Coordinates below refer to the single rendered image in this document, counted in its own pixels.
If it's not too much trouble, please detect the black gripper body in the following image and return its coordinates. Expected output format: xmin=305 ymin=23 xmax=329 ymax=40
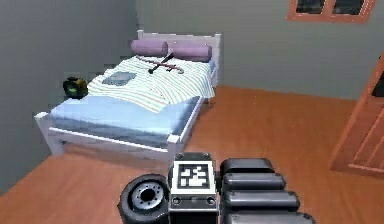
xmin=117 ymin=173 xmax=171 ymax=224

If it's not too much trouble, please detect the white bed with blue mattress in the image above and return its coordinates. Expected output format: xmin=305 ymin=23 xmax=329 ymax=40
xmin=33 ymin=29 xmax=222 ymax=164

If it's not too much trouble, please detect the striped white blanket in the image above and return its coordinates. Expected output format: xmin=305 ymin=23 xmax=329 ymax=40
xmin=87 ymin=55 xmax=216 ymax=114

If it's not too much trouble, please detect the grey laptop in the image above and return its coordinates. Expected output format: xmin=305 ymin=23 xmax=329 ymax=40
xmin=101 ymin=71 xmax=138 ymax=87

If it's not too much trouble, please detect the black and green round object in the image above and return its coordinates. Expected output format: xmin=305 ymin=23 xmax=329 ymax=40
xmin=62 ymin=76 xmax=89 ymax=100

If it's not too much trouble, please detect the red curved cane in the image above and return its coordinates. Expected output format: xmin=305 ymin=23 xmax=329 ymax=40
xmin=135 ymin=55 xmax=185 ymax=76

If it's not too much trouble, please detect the black baseball bat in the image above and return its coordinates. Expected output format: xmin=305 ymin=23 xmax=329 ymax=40
xmin=147 ymin=53 xmax=175 ymax=75

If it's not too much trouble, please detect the purple bolster pillow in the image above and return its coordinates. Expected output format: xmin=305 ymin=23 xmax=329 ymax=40
xmin=130 ymin=39 xmax=170 ymax=58
xmin=169 ymin=43 xmax=213 ymax=63

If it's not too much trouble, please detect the orange wooden door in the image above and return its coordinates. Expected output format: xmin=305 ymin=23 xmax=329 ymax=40
xmin=329 ymin=53 xmax=384 ymax=178

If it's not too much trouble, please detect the orange framed window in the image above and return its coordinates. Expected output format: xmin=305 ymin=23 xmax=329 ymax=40
xmin=286 ymin=0 xmax=378 ymax=24

